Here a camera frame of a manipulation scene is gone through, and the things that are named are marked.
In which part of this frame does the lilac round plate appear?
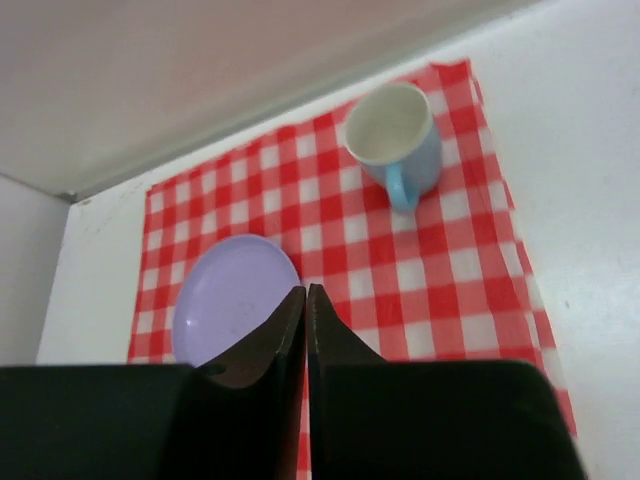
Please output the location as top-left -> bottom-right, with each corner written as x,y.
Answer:
171,234 -> 301,367

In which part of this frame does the white mug blue outside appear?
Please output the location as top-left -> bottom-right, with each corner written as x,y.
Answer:
344,82 -> 443,213

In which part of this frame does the red white checkered cloth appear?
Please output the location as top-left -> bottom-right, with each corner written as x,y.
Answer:
127,57 -> 579,480

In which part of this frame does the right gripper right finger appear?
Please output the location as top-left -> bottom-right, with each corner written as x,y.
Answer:
306,284 -> 586,479

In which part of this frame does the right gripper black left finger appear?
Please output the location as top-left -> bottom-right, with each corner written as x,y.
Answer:
1,286 -> 306,479

